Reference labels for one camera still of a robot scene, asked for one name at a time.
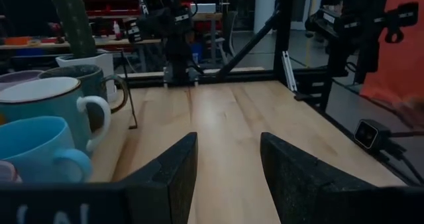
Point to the white spray bottle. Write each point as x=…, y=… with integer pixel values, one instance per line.
x=116, y=30

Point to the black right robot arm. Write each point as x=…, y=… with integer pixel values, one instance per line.
x=179, y=58

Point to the light blue mug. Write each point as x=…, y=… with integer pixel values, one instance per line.
x=33, y=144

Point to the wooden workbench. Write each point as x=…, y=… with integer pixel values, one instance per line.
x=33, y=46

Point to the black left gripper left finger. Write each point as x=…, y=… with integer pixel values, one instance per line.
x=172, y=184

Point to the white mug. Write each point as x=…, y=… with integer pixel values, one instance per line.
x=49, y=108

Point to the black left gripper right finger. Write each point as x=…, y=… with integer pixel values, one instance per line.
x=304, y=191

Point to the green cactus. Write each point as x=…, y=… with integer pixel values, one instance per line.
x=74, y=22

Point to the person's left hand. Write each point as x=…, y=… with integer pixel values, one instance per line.
x=412, y=111

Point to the person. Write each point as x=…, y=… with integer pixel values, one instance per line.
x=404, y=58

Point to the black table-level camera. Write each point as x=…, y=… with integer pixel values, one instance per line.
x=369, y=134

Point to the black aluminium rig frame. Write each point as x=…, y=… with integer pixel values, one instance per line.
x=283, y=35

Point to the white hexagonal plant pot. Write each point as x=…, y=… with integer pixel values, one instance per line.
x=101, y=65

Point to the lilac ribbed mug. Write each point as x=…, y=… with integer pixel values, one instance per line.
x=16, y=78

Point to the dark brown mug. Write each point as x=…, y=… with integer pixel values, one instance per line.
x=89, y=81

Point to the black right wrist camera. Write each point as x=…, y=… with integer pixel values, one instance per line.
x=157, y=0

